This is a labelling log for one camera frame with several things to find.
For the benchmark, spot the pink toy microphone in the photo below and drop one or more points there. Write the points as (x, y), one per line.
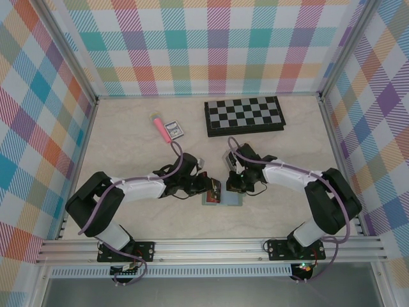
(159, 126)

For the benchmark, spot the clear plastic card box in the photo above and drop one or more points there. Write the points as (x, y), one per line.
(228, 160)

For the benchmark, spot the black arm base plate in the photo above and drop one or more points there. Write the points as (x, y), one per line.
(145, 251)
(274, 249)

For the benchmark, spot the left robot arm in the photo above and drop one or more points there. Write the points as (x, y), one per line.
(89, 208)

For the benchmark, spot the folding chess board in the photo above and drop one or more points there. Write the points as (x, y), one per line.
(244, 113)

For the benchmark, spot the dark red credit card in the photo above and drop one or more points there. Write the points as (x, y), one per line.
(215, 195)

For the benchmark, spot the aluminium side rail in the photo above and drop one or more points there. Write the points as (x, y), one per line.
(340, 166)
(77, 169)

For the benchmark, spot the aluminium mounting rail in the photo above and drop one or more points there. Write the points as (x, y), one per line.
(207, 249)

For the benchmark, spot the black gold credit card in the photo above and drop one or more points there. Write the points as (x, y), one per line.
(231, 188)

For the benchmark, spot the green card holder wallet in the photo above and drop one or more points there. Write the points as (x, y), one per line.
(231, 199)

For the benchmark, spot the blue playing card deck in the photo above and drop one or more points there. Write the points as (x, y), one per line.
(174, 129)

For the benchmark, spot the small controller board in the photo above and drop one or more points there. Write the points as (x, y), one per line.
(302, 267)
(126, 270)

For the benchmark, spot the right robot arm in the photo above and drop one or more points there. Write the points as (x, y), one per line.
(332, 201)

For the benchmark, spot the aluminium frame post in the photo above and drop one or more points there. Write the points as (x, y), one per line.
(346, 48)
(76, 59)

